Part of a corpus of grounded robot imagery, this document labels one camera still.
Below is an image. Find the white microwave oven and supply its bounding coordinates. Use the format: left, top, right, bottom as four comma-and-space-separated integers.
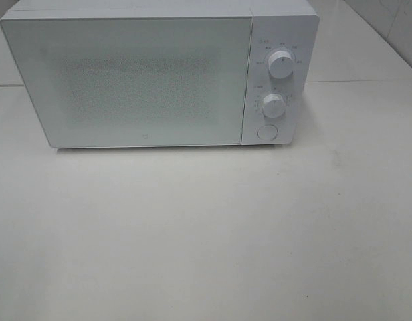
0, 1, 320, 148

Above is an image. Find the upper white power knob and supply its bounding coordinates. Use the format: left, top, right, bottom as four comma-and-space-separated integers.
266, 49, 295, 79

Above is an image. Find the white microwave door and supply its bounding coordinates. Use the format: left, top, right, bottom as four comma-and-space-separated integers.
2, 17, 251, 148

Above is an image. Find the white timer knob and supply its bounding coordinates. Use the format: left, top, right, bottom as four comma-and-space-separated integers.
262, 94, 286, 118

